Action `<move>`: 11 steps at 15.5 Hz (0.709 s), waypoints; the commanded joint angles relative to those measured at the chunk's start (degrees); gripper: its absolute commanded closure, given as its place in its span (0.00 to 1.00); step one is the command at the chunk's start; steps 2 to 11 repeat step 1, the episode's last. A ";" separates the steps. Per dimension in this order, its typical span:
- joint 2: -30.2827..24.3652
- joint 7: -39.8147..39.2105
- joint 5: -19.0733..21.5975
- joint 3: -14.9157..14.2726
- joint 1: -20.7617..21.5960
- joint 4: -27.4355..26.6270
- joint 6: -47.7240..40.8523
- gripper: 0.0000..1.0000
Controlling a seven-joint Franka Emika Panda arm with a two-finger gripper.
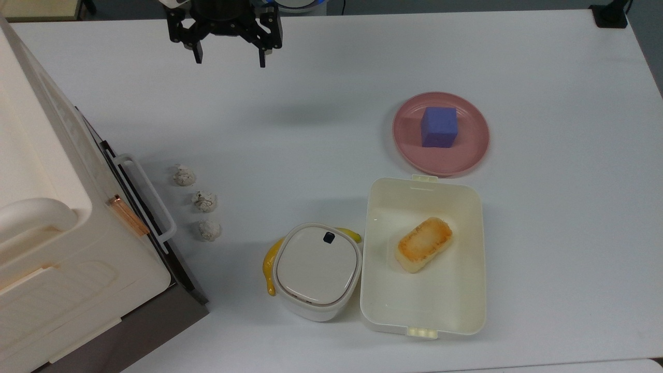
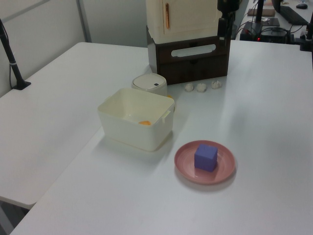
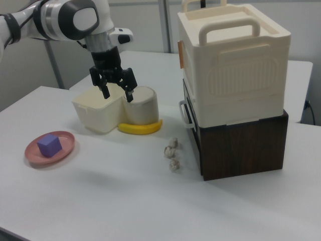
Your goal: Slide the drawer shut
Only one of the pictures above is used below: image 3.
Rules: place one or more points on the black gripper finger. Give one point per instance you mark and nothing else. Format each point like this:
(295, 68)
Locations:
(129, 86)
(105, 88)

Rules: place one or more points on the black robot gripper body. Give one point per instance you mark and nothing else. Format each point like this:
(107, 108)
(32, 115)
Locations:
(106, 60)

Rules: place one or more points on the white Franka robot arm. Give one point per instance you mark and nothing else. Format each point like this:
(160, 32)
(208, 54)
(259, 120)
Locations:
(57, 20)

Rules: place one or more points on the white lidded canister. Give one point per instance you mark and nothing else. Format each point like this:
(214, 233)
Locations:
(143, 110)

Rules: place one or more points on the cream rectangular lunch box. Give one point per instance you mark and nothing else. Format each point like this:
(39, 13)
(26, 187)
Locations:
(97, 118)

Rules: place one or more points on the yellow banana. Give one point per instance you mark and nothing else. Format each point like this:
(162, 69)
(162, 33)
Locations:
(140, 129)

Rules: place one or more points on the copper latch on storage box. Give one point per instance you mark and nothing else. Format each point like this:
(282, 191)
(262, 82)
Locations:
(180, 55)

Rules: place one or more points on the pink round plate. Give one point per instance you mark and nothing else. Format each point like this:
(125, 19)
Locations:
(65, 148)

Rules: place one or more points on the purple cube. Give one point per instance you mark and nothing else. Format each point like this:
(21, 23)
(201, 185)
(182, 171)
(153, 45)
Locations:
(49, 145)

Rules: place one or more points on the cream plastic storage box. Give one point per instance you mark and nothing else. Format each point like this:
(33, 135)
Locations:
(238, 75)

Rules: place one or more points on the dark brown wooden cabinet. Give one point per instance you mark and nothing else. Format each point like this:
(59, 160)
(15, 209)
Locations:
(238, 150)

